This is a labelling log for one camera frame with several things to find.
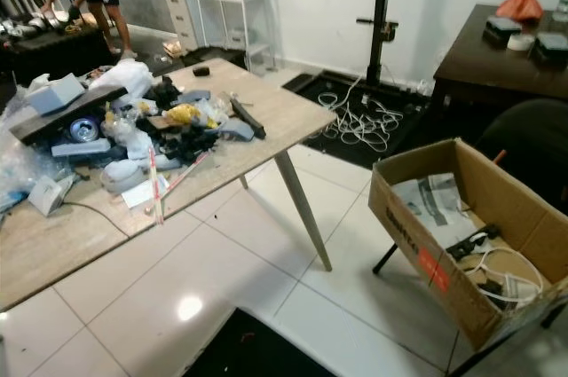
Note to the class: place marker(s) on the clear crumpled plastic bag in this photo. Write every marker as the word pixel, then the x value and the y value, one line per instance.
pixel 18 168

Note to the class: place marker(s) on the small white square box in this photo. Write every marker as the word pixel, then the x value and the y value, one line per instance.
pixel 50 195

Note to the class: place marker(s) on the dark brown board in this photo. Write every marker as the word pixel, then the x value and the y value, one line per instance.
pixel 53 121

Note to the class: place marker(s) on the flat grey box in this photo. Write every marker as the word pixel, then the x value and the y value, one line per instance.
pixel 80 148

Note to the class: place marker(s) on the blue round can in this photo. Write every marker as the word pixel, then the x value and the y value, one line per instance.
pixel 84 130

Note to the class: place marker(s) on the grey white carton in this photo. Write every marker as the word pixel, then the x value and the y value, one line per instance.
pixel 58 93

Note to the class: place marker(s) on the white round bowl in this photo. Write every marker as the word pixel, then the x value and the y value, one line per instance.
pixel 122 176

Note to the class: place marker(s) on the black cluttered side table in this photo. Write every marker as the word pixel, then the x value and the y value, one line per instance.
pixel 53 53

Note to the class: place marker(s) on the white plastic bag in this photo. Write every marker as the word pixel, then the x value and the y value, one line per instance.
pixel 124 78

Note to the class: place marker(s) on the red white paper stick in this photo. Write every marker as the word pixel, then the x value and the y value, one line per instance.
pixel 156 186

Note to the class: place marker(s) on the black plastic scrap pile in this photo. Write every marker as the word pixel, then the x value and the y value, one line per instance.
pixel 186 145

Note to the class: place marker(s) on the yellow crumpled wrapper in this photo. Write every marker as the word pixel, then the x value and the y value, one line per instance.
pixel 185 114

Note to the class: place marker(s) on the small black puck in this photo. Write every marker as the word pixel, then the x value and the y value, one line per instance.
pixel 201 71

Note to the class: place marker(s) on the white drawer cabinet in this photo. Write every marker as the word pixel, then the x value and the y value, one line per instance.
pixel 177 13

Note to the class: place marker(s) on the grey curved plastic piece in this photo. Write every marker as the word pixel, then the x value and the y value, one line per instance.
pixel 235 130

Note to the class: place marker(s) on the long black bar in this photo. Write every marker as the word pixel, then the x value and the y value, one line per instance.
pixel 247 117

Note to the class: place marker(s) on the light wooden table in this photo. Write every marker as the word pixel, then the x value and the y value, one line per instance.
pixel 275 111

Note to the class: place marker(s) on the small black floor mat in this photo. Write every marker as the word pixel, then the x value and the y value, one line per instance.
pixel 244 346

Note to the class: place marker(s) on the black stand pole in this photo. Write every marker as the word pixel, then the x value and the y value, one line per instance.
pixel 381 9

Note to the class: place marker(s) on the large black floor mat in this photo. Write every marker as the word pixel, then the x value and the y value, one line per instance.
pixel 417 129

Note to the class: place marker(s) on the printed paper sheet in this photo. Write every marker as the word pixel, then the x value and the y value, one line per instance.
pixel 435 204

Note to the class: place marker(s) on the dark wooden desk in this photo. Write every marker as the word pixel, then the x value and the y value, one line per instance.
pixel 470 66

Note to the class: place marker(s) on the brown cardboard box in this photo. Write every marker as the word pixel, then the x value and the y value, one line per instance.
pixel 515 200

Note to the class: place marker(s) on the small black box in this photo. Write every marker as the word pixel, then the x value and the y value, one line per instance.
pixel 501 29

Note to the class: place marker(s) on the black office chair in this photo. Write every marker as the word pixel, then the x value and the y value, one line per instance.
pixel 532 133

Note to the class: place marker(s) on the white tape roll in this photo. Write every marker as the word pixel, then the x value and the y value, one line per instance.
pixel 520 42

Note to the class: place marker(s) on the orange plastic bag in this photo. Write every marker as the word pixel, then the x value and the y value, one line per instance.
pixel 520 6

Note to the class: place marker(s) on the black box with grey lid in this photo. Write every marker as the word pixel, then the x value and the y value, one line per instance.
pixel 553 46

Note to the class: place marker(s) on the clear water bottle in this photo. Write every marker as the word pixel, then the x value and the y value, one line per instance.
pixel 562 6

